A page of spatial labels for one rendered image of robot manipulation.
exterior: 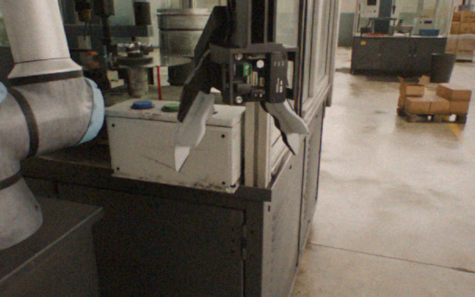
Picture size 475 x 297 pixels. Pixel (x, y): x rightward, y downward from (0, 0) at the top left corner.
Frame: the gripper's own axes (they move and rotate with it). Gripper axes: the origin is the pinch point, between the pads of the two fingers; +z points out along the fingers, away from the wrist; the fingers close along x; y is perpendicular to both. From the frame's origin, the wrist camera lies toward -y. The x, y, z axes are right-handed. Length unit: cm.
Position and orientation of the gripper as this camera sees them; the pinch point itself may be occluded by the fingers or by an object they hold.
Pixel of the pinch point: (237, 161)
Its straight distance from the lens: 45.9
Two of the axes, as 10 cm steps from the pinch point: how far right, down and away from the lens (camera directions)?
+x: 9.3, -1.2, 3.4
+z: 0.0, 9.4, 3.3
